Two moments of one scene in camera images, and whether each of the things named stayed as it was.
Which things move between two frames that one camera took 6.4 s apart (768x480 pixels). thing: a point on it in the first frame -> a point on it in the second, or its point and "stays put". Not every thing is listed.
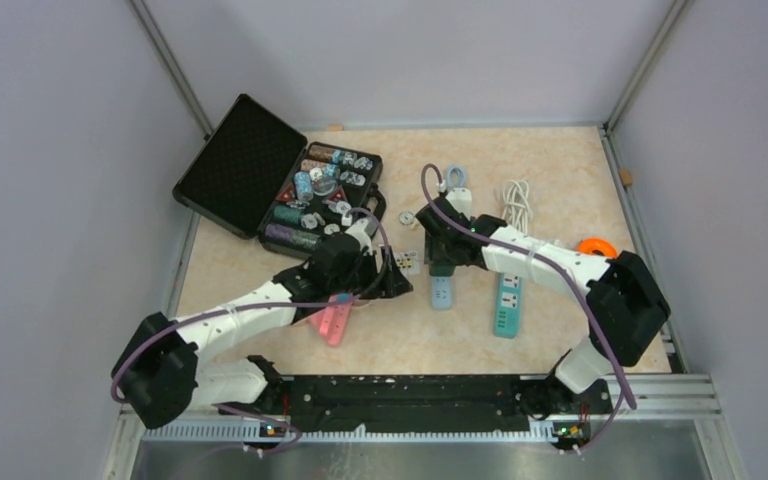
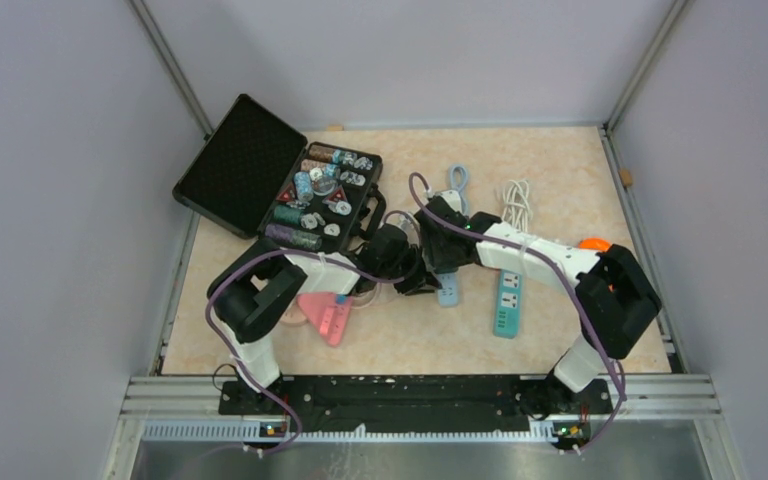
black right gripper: (434, 252) stays put
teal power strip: (508, 305) stays put
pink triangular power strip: (332, 321) stays put
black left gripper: (393, 282) -> (417, 280)
